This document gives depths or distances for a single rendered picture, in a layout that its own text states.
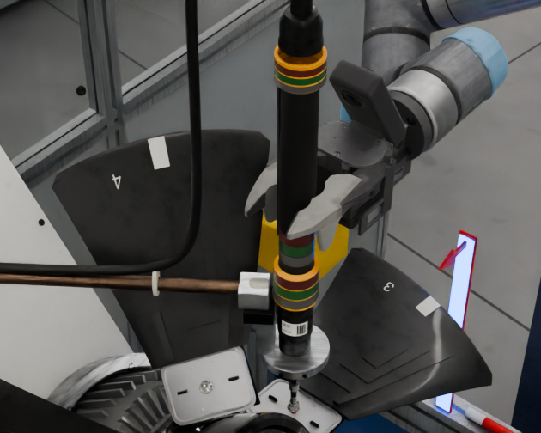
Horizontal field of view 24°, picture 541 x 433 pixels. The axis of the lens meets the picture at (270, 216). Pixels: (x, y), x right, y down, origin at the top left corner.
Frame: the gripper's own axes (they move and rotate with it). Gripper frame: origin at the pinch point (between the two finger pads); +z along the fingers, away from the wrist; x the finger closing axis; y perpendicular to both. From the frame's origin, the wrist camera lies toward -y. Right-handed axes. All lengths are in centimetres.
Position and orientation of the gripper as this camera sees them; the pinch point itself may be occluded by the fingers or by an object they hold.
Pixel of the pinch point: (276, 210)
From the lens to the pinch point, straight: 110.6
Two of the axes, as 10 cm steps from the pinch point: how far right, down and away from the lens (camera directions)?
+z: -6.2, 5.2, -5.9
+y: -0.1, 7.5, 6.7
